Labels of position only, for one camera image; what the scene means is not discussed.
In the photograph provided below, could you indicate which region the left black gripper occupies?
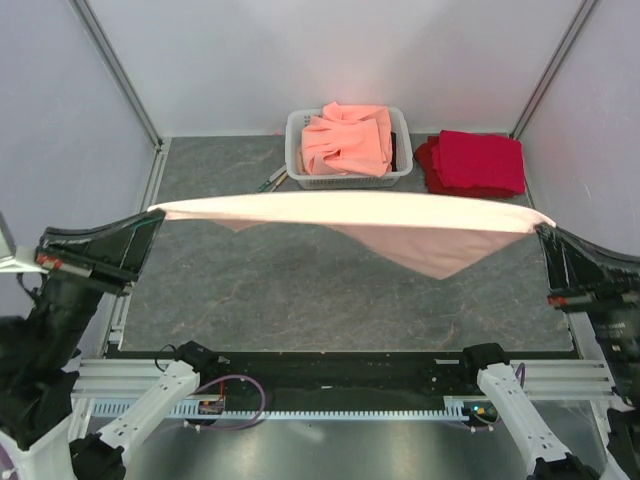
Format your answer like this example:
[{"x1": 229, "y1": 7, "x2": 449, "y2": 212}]
[{"x1": 36, "y1": 201, "x2": 171, "y2": 361}]

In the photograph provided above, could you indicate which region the light pink satin napkin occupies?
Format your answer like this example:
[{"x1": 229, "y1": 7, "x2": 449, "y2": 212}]
[{"x1": 158, "y1": 190, "x2": 556, "y2": 279}]

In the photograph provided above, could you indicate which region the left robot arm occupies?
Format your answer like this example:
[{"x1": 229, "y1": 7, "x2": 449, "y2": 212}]
[{"x1": 1, "y1": 209, "x2": 220, "y2": 479}]

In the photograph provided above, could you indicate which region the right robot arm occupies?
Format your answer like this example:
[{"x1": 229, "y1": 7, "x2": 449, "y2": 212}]
[{"x1": 457, "y1": 224, "x2": 639, "y2": 479}]

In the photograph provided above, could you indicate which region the red folded cloth stack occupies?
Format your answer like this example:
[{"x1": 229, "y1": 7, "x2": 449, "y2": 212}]
[{"x1": 414, "y1": 130, "x2": 526, "y2": 199}]

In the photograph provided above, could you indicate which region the dark item in basket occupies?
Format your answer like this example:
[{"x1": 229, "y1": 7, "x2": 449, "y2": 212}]
[{"x1": 390, "y1": 131, "x2": 398, "y2": 172}]

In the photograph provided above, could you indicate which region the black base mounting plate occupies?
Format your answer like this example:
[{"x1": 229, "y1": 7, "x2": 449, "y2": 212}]
[{"x1": 119, "y1": 349, "x2": 501, "y2": 401}]

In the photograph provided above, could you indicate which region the wooden utensil in basket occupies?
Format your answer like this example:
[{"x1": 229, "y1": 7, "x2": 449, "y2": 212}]
[{"x1": 296, "y1": 148, "x2": 307, "y2": 175}]

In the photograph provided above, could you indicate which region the white plastic basket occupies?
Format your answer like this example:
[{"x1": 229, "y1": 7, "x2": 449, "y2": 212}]
[{"x1": 284, "y1": 106, "x2": 414, "y2": 191}]

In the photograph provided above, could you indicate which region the salmon pink cloth pile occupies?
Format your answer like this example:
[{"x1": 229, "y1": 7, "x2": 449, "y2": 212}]
[{"x1": 300, "y1": 102, "x2": 392, "y2": 177}]

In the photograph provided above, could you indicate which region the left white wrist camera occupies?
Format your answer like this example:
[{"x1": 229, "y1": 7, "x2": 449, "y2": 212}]
[{"x1": 0, "y1": 215, "x2": 44, "y2": 274}]

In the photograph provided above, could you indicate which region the white slotted cable duct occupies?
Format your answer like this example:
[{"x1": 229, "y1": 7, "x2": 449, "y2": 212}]
[{"x1": 91, "y1": 398, "x2": 481, "y2": 422}]

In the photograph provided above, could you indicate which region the green handled knife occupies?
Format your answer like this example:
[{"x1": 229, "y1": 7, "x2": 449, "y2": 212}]
[{"x1": 256, "y1": 166, "x2": 287, "y2": 193}]

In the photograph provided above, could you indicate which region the left aluminium frame post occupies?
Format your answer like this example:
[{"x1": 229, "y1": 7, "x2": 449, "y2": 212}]
[{"x1": 69, "y1": 0, "x2": 164, "y2": 150}]

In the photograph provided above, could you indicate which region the aluminium frame post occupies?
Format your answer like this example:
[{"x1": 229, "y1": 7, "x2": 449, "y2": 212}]
[
  {"x1": 509, "y1": 0, "x2": 600, "y2": 140},
  {"x1": 69, "y1": 0, "x2": 164, "y2": 150}
]

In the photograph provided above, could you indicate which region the right aluminium frame post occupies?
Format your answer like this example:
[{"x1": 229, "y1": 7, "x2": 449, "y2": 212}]
[{"x1": 509, "y1": 0, "x2": 600, "y2": 140}]

